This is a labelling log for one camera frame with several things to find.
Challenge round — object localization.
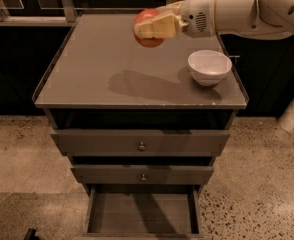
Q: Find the grey middle drawer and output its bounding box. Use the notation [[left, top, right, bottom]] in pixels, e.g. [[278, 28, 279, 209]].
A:
[[71, 157, 213, 185]]

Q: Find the black object on floor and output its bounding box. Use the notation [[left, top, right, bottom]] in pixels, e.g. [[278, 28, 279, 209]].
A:
[[24, 228, 39, 240]]

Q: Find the grey top drawer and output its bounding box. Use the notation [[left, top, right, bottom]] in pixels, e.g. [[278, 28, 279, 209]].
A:
[[52, 110, 229, 157]]

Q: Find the red apple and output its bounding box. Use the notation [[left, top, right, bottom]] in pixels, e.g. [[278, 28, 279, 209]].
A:
[[133, 8, 163, 48]]

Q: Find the grey bottom drawer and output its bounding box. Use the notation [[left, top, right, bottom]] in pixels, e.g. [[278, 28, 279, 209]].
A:
[[79, 185, 205, 240]]

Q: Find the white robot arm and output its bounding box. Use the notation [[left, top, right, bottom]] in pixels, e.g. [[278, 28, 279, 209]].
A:
[[133, 0, 294, 40]]

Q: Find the grey drawer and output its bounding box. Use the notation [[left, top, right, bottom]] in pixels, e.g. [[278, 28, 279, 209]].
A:
[[52, 110, 229, 157], [71, 157, 213, 185], [79, 185, 205, 240]]

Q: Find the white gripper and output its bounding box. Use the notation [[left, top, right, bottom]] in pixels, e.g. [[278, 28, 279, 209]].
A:
[[134, 0, 218, 40]]

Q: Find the grey drawer cabinet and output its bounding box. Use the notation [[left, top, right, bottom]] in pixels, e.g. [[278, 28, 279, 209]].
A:
[[32, 12, 249, 196]]

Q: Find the white ceramic bowl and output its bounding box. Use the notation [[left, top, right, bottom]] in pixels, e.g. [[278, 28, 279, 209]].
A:
[[188, 50, 232, 86]]

